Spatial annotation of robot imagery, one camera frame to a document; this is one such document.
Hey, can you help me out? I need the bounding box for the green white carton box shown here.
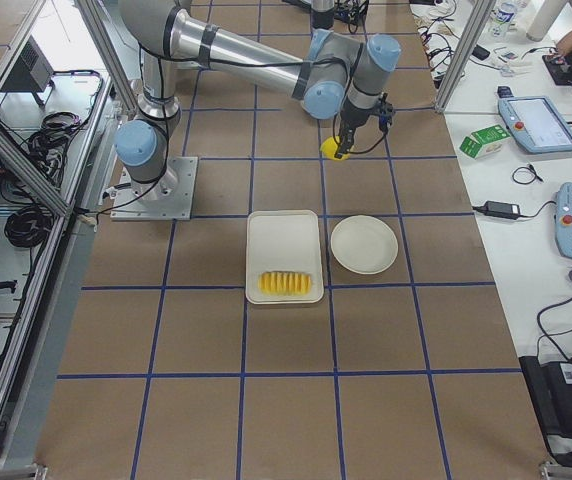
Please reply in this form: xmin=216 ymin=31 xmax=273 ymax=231
xmin=459 ymin=124 xmax=510 ymax=159

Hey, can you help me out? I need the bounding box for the far blue teach pendant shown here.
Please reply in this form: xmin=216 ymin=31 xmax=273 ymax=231
xmin=498 ymin=96 xmax=572 ymax=154

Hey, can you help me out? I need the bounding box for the black phone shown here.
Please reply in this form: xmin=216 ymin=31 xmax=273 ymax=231
xmin=472 ymin=45 xmax=490 ymax=61

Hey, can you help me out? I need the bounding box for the sliced yellow fruit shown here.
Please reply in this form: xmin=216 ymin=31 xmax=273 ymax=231
xmin=258 ymin=271 xmax=312 ymax=296

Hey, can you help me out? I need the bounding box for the aluminium frame post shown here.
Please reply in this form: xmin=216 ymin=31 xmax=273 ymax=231
xmin=435 ymin=0 xmax=495 ymax=113

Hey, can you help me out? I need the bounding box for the black power adapter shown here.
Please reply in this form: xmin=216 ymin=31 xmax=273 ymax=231
xmin=484 ymin=201 xmax=521 ymax=220

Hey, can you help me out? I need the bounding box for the cream rectangular tray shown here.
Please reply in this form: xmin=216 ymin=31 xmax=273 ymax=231
xmin=245 ymin=210 xmax=324 ymax=305

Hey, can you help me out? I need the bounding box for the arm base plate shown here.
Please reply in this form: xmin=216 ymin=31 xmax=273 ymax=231
xmin=109 ymin=156 xmax=198 ymax=221

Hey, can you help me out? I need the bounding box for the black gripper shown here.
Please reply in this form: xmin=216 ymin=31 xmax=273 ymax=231
xmin=335 ymin=0 xmax=369 ymax=24
xmin=333 ymin=92 xmax=395 ymax=159

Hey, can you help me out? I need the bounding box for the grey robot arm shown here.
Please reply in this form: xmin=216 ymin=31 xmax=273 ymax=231
xmin=118 ymin=1 xmax=401 ymax=160
xmin=310 ymin=0 xmax=370 ymax=33

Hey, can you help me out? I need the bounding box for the yellow lemon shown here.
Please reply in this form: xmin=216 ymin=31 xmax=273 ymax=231
xmin=320 ymin=137 xmax=348 ymax=161

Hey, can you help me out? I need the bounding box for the cream round plate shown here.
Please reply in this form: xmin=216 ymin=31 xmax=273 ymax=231
xmin=331 ymin=215 xmax=399 ymax=275

